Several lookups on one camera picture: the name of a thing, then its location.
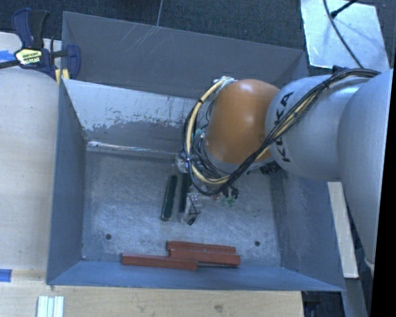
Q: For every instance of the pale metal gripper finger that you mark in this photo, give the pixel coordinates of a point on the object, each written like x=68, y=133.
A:
x=191, y=206

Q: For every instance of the dark green flat block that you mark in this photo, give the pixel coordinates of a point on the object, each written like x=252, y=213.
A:
x=169, y=198
x=183, y=193

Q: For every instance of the red-brown flat block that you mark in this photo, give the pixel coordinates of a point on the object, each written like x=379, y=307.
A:
x=158, y=262
x=206, y=257

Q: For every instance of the grey metal bin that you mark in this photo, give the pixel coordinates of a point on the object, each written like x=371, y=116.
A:
x=129, y=189

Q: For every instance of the pale wood board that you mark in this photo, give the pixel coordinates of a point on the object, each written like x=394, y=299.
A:
x=19, y=172

